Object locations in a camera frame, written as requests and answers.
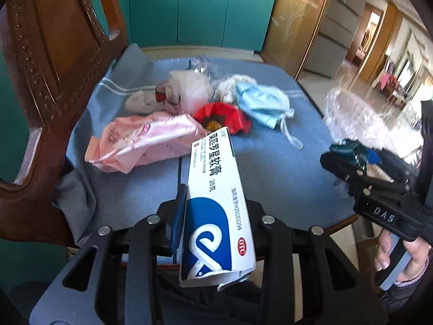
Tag dark green wrapper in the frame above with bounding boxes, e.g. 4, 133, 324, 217
328, 139, 372, 172

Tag white blue medicine box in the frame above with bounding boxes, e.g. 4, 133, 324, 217
179, 127, 256, 291

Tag pink plastic bag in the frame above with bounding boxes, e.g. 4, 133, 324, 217
84, 112, 208, 174

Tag light blue face mask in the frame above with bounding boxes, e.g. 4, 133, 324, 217
235, 82, 304, 150

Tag red flower wrapper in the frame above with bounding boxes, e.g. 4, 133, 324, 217
193, 101, 251, 134

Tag white plastic bag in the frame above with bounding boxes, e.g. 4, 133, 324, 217
156, 70, 213, 115

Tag white tissue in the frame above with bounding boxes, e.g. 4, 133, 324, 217
214, 74, 257, 106

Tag small white paper wrapper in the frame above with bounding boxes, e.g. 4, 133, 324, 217
124, 90, 164, 115

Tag white plastic trash basket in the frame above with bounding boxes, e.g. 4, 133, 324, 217
324, 87, 424, 159

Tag teal kitchen cabinets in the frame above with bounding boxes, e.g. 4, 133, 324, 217
84, 0, 278, 53

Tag right hand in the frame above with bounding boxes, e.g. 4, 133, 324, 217
373, 227, 432, 283

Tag blue striped tablecloth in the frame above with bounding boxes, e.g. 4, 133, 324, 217
54, 44, 353, 245

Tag grey refrigerator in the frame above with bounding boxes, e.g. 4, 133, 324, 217
304, 0, 366, 79

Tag carved brown wooden chair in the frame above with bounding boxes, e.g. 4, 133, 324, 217
1, 0, 128, 246

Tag wooden door frame panel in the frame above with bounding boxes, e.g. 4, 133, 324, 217
261, 0, 329, 78

